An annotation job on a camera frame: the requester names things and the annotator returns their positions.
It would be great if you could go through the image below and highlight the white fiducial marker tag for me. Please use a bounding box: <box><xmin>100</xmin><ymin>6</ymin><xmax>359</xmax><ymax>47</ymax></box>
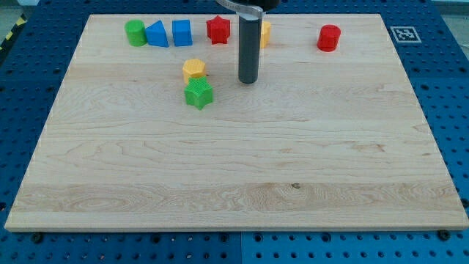
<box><xmin>390</xmin><ymin>26</ymin><xmax>421</xmax><ymax>43</ymax></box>

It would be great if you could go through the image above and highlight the blue triangular prism block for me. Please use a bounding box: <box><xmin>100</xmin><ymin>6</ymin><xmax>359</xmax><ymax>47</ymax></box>
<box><xmin>145</xmin><ymin>21</ymin><xmax>169</xmax><ymax>48</ymax></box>

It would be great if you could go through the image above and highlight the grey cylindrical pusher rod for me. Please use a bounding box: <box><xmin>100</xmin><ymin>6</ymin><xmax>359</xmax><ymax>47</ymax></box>
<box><xmin>238</xmin><ymin>13</ymin><xmax>262</xmax><ymax>84</ymax></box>

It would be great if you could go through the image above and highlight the black bolt left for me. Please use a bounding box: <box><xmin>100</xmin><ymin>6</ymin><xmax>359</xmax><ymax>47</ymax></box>
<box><xmin>31</xmin><ymin>232</ymin><xmax>44</xmax><ymax>244</ymax></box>

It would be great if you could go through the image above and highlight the metal hose clamp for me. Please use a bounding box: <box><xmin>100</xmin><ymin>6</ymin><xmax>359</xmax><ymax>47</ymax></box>
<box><xmin>215</xmin><ymin>0</ymin><xmax>265</xmax><ymax>19</ymax></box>

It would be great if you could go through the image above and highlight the blue cube block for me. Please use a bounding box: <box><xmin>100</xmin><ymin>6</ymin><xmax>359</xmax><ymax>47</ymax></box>
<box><xmin>172</xmin><ymin>19</ymin><xmax>193</xmax><ymax>46</ymax></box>

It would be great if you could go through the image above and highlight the green cylinder block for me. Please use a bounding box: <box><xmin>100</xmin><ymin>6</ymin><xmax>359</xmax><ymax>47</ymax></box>
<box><xmin>124</xmin><ymin>20</ymin><xmax>147</xmax><ymax>47</ymax></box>

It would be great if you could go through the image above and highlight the black bolt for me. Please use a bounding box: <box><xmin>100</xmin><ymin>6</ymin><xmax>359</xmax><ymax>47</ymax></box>
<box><xmin>437</xmin><ymin>230</ymin><xmax>451</xmax><ymax>241</ymax></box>
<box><xmin>31</xmin><ymin>232</ymin><xmax>44</xmax><ymax>244</ymax></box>

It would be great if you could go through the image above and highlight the wooden board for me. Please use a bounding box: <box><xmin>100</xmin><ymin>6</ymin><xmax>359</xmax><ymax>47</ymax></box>
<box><xmin>5</xmin><ymin>14</ymin><xmax>468</xmax><ymax>232</ymax></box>

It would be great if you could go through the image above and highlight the yellow hexagon block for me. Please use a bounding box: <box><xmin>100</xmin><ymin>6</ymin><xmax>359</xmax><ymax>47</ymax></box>
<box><xmin>182</xmin><ymin>59</ymin><xmax>207</xmax><ymax>84</ymax></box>

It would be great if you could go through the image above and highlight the red cylinder block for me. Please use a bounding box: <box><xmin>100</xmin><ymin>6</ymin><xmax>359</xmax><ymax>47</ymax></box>
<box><xmin>317</xmin><ymin>24</ymin><xmax>341</xmax><ymax>52</ymax></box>

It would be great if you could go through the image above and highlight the yellow block behind rod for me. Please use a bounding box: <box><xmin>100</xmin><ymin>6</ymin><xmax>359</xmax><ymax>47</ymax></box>
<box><xmin>260</xmin><ymin>21</ymin><xmax>271</xmax><ymax>48</ymax></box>

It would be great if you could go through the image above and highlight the red star block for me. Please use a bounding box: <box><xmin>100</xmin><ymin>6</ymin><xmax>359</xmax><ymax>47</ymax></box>
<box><xmin>206</xmin><ymin>15</ymin><xmax>231</xmax><ymax>45</ymax></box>

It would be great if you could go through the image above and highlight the black bolt right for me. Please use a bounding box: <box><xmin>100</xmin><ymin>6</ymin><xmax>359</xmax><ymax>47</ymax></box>
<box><xmin>437</xmin><ymin>230</ymin><xmax>451</xmax><ymax>241</ymax></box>

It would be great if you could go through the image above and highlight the green star block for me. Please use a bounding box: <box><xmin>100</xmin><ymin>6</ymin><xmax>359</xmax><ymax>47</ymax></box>
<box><xmin>184</xmin><ymin>76</ymin><xmax>213</xmax><ymax>110</ymax></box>

